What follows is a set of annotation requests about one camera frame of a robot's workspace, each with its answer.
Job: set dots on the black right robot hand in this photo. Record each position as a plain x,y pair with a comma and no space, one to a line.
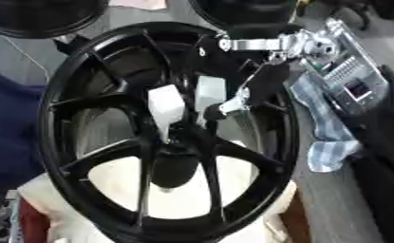
266,79

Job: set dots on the silver and black right robot arm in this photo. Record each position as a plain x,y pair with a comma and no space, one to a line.
349,79

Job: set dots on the white pin with flat head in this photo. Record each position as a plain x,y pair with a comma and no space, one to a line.
210,91
165,104

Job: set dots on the black round wheel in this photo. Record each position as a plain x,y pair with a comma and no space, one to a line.
244,12
39,15

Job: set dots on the white wheel stand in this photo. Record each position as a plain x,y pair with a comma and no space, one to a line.
177,196

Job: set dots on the black spoked wheel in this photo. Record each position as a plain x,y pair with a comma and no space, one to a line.
103,104

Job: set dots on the blue white checked cloth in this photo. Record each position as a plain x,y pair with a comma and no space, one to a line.
327,126

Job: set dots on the dark blue fabric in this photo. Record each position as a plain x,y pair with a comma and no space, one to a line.
9,126

